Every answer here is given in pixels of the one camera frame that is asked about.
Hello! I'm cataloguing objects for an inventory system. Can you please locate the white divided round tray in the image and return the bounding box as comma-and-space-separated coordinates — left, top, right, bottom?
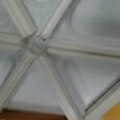
0, 0, 120, 120

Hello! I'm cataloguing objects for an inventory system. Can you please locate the yellow cheese slice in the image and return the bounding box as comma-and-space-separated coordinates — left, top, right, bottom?
103, 102, 120, 120

